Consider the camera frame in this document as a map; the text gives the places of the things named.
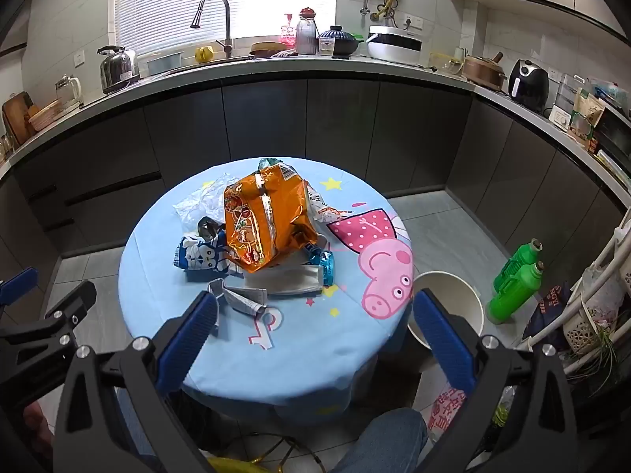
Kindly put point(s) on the red printed plastic bag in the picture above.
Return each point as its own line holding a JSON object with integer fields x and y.
{"x": 446, "y": 414}

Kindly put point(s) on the white paper wrapper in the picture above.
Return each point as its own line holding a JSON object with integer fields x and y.
{"x": 286, "y": 281}

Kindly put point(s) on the white kitchen timer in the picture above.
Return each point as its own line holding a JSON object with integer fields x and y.
{"x": 560, "y": 118}

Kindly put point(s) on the white orange printed wrapper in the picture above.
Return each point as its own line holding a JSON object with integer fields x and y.
{"x": 325, "y": 212}

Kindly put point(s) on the black air fryer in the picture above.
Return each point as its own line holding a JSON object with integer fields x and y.
{"x": 528, "y": 83}

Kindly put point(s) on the white storage rack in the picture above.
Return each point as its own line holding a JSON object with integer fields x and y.
{"x": 609, "y": 256}

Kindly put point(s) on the white wall socket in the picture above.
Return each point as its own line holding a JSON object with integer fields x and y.
{"x": 79, "y": 59}
{"x": 413, "y": 22}

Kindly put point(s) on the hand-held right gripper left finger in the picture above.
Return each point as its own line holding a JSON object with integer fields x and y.
{"x": 190, "y": 345}

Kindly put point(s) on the wooden cutting board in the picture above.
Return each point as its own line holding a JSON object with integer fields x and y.
{"x": 15, "y": 116}

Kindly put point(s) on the steel kettle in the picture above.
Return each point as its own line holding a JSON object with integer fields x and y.
{"x": 118, "y": 69}

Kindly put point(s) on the yellow plastic bag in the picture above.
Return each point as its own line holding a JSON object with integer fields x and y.
{"x": 236, "y": 465}

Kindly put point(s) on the dark kitchen base cabinets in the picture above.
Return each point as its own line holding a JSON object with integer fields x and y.
{"x": 266, "y": 118}

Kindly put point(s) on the blue white cartoon wrapper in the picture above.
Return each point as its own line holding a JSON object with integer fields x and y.
{"x": 202, "y": 256}

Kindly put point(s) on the steel kitchen faucet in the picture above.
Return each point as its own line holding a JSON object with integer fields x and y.
{"x": 224, "y": 19}

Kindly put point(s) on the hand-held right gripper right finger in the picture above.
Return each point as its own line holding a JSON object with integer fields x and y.
{"x": 443, "y": 345}

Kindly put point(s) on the person's left hand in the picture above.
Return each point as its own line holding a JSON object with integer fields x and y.
{"x": 37, "y": 423}

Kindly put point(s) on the cream round waste bin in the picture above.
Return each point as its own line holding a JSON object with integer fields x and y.
{"x": 453, "y": 295}

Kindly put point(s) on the clear glass container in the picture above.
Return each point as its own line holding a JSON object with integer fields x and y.
{"x": 443, "y": 64}

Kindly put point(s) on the wooden bowl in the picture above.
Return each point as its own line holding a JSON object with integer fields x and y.
{"x": 268, "y": 48}

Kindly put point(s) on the small clear container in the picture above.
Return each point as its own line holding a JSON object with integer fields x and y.
{"x": 326, "y": 44}

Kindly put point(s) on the white rice cooker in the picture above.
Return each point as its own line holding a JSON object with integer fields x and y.
{"x": 394, "y": 47}

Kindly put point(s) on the dark blue orange bag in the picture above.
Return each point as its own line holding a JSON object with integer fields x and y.
{"x": 547, "y": 315}

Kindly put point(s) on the copper cooking pot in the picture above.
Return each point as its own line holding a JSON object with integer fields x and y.
{"x": 485, "y": 74}

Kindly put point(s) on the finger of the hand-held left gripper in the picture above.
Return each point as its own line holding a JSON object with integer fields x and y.
{"x": 22, "y": 282}
{"x": 74, "y": 300}

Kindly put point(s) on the white window blind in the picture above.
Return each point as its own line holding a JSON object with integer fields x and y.
{"x": 172, "y": 5}

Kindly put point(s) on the blue cartoon printed tablecloth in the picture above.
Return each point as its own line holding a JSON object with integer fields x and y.
{"x": 162, "y": 281}

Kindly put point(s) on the black wrapper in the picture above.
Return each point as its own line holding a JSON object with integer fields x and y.
{"x": 209, "y": 229}

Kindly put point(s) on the brown green snack bag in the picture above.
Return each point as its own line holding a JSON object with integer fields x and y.
{"x": 586, "y": 113}

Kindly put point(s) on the orange snack bag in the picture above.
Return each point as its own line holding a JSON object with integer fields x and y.
{"x": 251, "y": 226}

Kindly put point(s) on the green wrapper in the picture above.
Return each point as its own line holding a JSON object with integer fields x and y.
{"x": 268, "y": 162}

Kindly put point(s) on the glass jar red lid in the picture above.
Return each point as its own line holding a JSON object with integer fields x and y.
{"x": 305, "y": 34}

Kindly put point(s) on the grey tube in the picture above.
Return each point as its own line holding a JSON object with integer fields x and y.
{"x": 241, "y": 300}

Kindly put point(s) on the blue pill blister pack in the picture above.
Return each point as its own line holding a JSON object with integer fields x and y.
{"x": 325, "y": 263}

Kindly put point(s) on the beige perforated basket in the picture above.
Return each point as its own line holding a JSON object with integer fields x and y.
{"x": 581, "y": 327}

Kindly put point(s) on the dark blue clay pot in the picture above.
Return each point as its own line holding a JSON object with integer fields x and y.
{"x": 347, "y": 42}

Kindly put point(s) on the black countertop oven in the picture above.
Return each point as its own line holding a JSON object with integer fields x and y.
{"x": 616, "y": 133}

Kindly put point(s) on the stack of pale bowls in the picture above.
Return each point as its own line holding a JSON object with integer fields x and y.
{"x": 47, "y": 116}

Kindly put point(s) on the pale blue basin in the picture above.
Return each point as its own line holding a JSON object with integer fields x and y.
{"x": 165, "y": 63}

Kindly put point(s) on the clear plastic bag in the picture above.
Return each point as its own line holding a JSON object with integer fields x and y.
{"x": 197, "y": 202}

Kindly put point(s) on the person's jeans leg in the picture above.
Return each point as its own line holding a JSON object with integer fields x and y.
{"x": 379, "y": 443}

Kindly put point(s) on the pink soap bottle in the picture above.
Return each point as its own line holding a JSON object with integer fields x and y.
{"x": 287, "y": 32}

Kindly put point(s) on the glass teapot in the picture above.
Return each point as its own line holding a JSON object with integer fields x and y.
{"x": 68, "y": 91}

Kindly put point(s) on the crumpled clear plastic sheet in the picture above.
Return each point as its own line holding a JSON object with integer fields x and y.
{"x": 504, "y": 409}

